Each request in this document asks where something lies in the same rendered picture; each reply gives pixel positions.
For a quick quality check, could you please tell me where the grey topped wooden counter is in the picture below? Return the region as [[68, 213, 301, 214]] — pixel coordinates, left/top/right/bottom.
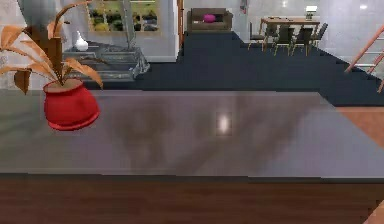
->
[[0, 89, 384, 224]]

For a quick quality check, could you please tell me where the wooden room door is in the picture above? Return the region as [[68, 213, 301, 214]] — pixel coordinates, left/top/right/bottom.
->
[[176, 0, 185, 50]]

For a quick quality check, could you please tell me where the brown sofa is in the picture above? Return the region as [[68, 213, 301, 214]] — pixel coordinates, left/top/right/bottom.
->
[[186, 7, 234, 33]]

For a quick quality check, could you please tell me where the glass shelf table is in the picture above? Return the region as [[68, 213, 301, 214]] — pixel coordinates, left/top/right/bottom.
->
[[62, 40, 151, 83]]

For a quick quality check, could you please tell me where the dark dining chair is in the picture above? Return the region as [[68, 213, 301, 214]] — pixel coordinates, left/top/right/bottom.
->
[[273, 25, 296, 57], [247, 21, 267, 52], [312, 22, 329, 48], [291, 26, 315, 57], [264, 23, 280, 44]]

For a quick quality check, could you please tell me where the framed green landscape picture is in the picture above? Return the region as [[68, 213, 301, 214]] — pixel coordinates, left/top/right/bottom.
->
[[85, 0, 161, 34]]

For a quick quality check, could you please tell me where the orange plant in red pot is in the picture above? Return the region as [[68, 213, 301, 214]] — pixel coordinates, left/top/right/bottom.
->
[[0, 0, 105, 132]]

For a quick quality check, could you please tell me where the white vase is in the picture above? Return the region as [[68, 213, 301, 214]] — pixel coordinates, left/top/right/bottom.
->
[[74, 30, 90, 52]]

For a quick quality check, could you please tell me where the wooden dining table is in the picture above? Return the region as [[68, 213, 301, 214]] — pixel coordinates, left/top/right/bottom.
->
[[259, 16, 321, 36]]

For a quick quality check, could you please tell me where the white table lamp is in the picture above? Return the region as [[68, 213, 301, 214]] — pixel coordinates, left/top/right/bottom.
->
[[305, 5, 319, 21]]

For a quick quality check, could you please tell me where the pink wooden ladder frame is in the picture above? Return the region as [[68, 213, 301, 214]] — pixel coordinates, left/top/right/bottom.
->
[[344, 24, 384, 94]]

